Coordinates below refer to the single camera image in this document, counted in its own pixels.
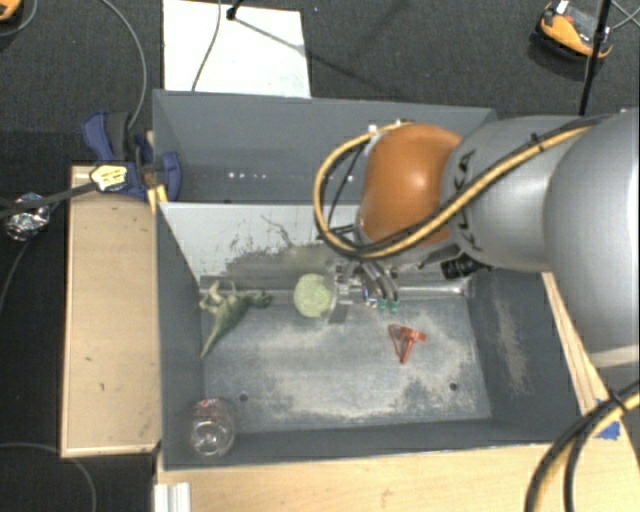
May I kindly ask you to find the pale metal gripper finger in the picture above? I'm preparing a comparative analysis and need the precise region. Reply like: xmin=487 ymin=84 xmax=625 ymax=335
xmin=328 ymin=297 xmax=377 ymax=326
xmin=325 ymin=268 xmax=369 ymax=299

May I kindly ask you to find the pale green ball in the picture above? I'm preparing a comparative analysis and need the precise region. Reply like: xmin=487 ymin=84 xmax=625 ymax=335
xmin=293 ymin=272 xmax=336 ymax=318

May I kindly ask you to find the grey metal bin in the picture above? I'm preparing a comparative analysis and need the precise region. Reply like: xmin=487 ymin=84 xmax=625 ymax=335
xmin=149 ymin=88 xmax=585 ymax=471

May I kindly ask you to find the red triangular plastic piece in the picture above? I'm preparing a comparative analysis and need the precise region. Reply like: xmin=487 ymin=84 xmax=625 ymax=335
xmin=387 ymin=323 xmax=428 ymax=366

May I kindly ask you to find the green toy dinosaur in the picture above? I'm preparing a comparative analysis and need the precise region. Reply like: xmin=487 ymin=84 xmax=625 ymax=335
xmin=198 ymin=280 xmax=276 ymax=361

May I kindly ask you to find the clear glass jar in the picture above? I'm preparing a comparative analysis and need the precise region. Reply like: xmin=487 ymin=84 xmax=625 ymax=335
xmin=188 ymin=396 xmax=238 ymax=459

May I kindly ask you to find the pale wood board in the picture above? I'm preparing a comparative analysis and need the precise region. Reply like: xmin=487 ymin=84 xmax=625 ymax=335
xmin=59 ymin=164 xmax=164 ymax=459

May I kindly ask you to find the black cylinder on white bracket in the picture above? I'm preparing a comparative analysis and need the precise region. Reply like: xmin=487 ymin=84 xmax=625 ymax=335
xmin=438 ymin=253 xmax=484 ymax=282

